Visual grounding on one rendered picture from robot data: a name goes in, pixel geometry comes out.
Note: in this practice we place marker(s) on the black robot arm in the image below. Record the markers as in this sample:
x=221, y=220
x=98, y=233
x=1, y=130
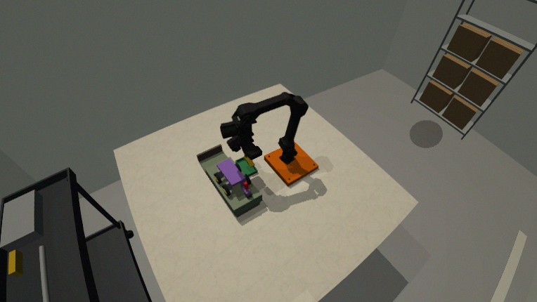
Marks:
x=248, y=112

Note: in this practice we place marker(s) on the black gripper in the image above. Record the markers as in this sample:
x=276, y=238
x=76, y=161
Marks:
x=250, y=149

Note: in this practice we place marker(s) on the purple wheeled trolley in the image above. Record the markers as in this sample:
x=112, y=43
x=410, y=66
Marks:
x=232, y=172

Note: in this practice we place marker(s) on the grey-green ramp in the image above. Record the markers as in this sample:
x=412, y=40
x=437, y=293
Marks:
x=238, y=202

